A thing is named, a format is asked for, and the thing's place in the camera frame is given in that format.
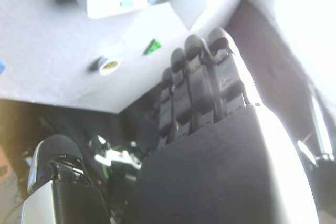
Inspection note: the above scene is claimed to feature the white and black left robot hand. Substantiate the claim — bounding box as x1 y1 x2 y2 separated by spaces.
20 27 320 224

